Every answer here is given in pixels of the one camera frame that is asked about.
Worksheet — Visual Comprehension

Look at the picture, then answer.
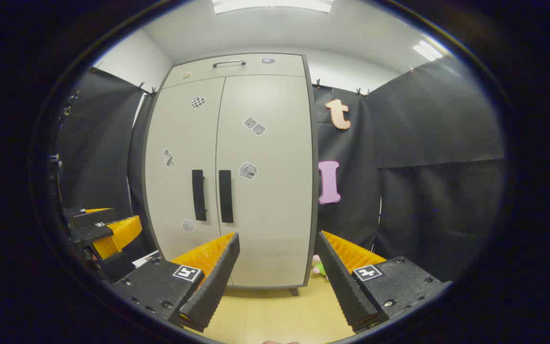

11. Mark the grey cabinet door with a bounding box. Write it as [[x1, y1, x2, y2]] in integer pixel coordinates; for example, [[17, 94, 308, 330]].
[[144, 76, 225, 287], [215, 74, 315, 289]]

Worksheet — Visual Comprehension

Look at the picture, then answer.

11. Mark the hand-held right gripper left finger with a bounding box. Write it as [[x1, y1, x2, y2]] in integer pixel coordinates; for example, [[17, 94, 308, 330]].
[[108, 233, 241, 333]]

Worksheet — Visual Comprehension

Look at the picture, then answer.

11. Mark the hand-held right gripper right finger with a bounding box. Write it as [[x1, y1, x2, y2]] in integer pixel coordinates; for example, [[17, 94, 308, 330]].
[[314, 231, 452, 333]]

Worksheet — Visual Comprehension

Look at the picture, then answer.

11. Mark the black backdrop cloth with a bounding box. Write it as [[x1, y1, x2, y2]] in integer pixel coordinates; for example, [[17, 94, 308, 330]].
[[55, 55, 507, 282]]

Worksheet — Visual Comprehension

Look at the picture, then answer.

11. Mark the grey double-door shoe cabinet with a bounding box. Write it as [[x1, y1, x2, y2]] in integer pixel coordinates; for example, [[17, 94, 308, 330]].
[[141, 53, 319, 297]]

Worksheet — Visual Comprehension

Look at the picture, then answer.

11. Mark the small ceiling light panel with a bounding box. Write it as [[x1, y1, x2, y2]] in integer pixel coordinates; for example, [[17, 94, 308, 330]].
[[412, 40, 444, 62]]

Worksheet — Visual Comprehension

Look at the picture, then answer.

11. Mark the long ceiling light panel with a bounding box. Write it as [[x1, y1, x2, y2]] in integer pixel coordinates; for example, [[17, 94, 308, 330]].
[[212, 0, 334, 14]]

